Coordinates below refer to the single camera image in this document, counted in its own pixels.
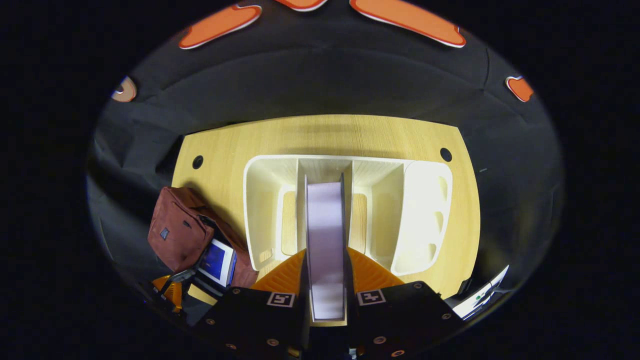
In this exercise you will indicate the white electronic box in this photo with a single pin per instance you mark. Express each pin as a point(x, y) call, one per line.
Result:
point(480, 295)

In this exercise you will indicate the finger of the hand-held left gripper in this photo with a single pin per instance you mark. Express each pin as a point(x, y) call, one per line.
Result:
point(175, 296)
point(159, 283)

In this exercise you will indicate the maroon schoolbag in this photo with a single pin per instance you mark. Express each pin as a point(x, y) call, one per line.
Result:
point(175, 230)

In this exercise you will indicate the black backdrop cloth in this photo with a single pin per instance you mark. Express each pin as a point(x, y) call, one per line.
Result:
point(325, 80)

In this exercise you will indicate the black round desk grommet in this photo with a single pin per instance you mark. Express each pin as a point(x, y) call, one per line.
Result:
point(445, 154)
point(198, 162)

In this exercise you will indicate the white plastic bookshelf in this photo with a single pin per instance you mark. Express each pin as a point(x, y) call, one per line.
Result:
point(420, 215)

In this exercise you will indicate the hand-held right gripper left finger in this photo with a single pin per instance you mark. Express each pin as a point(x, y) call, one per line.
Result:
point(250, 320)

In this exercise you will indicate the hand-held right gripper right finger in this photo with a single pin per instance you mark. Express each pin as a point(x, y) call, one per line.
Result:
point(405, 315)

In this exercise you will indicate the blue spine book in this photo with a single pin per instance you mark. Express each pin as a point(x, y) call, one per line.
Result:
point(216, 261)

